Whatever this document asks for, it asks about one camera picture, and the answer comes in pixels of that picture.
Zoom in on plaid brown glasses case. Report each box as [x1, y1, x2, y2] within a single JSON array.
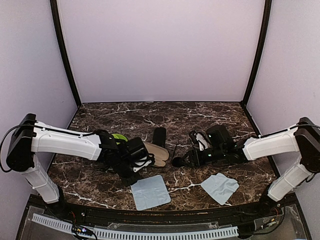
[[143, 141, 170, 168]]

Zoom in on black quilted glasses case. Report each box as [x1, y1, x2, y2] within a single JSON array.
[[152, 127, 167, 148]]

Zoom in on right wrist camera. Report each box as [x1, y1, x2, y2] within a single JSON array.
[[188, 130, 210, 151]]

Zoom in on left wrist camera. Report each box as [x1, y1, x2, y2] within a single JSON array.
[[132, 153, 155, 173]]

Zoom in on black corner frame post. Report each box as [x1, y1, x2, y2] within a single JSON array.
[[242, 0, 273, 106], [49, 0, 82, 107]]

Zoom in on black corner frame post left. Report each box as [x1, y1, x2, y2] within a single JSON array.
[[49, 0, 82, 107]]

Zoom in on black round sunglasses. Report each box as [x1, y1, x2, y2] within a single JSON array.
[[171, 149, 192, 168]]

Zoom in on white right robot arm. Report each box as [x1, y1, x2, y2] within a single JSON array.
[[173, 117, 320, 217]]

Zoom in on green bowl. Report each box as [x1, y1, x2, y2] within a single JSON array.
[[112, 133, 128, 145]]

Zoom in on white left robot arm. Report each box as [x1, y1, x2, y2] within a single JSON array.
[[5, 113, 155, 218]]

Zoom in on black corner frame post right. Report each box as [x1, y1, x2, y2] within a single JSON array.
[[242, 0, 273, 106]]

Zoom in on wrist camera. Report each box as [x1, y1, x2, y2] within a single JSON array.
[[132, 153, 155, 173], [188, 130, 210, 151]]

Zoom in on white slotted cable duct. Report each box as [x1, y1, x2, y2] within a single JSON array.
[[31, 213, 239, 240]]

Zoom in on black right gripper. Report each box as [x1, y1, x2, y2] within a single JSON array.
[[179, 146, 226, 169]]

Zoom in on blue cleaning cloth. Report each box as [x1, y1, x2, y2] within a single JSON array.
[[200, 173, 239, 205], [131, 175, 171, 211]]

